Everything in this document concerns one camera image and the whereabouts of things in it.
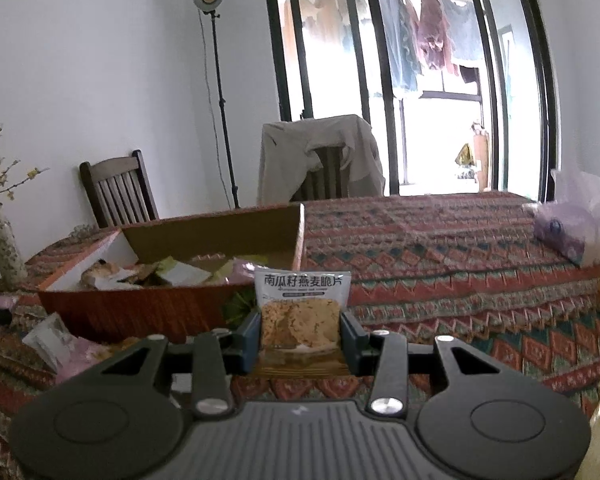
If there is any purple tissue pack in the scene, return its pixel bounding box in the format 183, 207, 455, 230
532, 170, 600, 267

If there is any dark wooden chair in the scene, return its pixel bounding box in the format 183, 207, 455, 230
79, 150, 160, 229

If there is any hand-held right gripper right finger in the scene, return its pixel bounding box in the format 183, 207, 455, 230
340, 311, 501, 418

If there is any light blue hanging shirt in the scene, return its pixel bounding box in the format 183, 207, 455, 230
440, 0, 483, 63

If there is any orange balcony item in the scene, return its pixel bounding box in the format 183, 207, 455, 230
472, 127, 490, 192

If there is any maroon hanging garment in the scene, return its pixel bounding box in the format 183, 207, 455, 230
414, 0, 453, 70

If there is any beige jacket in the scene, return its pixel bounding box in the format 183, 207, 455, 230
257, 115, 386, 206

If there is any oat crisp snack packet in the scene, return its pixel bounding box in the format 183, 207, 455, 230
254, 269, 352, 376

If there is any black light stand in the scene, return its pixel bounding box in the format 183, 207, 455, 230
194, 0, 241, 209

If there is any black sliding door frame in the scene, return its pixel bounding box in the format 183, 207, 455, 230
264, 0, 558, 203

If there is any beige hanging garment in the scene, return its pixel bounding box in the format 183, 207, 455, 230
300, 0, 342, 36

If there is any white floral vase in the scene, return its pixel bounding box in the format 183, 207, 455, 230
0, 207, 28, 291

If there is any red cardboard box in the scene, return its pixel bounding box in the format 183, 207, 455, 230
37, 202, 306, 346

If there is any blue denim hanging garment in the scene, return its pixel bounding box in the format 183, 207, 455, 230
377, 0, 423, 91

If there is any white snack packet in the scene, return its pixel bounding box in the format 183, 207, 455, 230
22, 312, 76, 373

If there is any wooden chair under jacket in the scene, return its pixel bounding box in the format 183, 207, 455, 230
300, 145, 351, 202

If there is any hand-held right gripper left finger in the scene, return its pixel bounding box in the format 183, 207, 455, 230
100, 310, 262, 420

